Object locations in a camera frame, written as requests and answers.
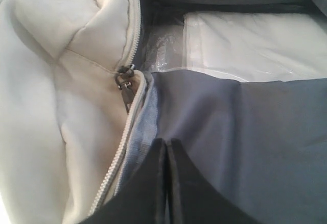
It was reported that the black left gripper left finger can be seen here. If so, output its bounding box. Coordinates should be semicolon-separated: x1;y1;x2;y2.
84;139;167;224

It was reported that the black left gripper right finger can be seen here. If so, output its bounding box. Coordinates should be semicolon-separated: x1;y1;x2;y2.
167;139;259;223

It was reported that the beige fabric duffel bag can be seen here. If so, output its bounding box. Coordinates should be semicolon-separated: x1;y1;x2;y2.
1;0;326;223

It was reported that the clear plastic packet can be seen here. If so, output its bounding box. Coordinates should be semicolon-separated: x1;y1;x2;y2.
143;12;326;82

